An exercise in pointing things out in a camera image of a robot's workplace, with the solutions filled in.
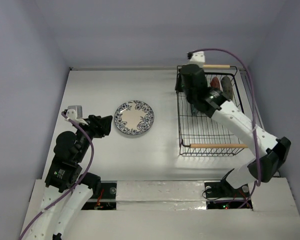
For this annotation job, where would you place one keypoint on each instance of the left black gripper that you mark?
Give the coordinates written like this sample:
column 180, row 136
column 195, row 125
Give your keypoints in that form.
column 101, row 125

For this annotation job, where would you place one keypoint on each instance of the blue floral white plate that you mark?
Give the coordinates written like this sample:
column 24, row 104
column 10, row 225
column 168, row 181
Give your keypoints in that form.
column 134, row 117

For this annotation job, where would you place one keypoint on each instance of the red and teal plate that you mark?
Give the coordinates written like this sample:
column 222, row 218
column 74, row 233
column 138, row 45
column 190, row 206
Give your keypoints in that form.
column 215, row 83

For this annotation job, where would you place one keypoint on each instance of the light green flower plate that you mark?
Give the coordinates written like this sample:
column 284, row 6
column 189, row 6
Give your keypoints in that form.
column 194, row 111

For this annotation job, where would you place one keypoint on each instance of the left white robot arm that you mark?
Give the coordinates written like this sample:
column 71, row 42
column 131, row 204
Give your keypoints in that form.
column 67, row 185

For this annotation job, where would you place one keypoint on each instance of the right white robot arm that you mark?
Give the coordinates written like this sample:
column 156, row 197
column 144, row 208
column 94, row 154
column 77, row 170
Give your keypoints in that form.
column 270, row 152

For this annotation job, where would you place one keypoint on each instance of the grey marbled plate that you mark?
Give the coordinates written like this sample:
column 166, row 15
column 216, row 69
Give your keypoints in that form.
column 227, row 88

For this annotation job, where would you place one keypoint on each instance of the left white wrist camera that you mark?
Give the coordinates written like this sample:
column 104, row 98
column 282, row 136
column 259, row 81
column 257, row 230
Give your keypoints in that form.
column 74, row 113

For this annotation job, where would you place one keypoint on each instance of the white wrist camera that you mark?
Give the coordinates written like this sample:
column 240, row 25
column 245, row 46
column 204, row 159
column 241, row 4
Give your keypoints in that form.
column 74, row 113
column 198, row 58

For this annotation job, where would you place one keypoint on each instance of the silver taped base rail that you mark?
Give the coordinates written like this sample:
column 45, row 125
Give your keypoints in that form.
column 174, row 195

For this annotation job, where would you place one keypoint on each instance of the black wire dish rack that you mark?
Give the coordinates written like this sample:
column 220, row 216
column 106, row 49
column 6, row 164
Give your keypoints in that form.
column 201, row 136

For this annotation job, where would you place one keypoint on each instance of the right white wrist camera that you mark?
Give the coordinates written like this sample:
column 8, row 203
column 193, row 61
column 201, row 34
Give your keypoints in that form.
column 198, row 58

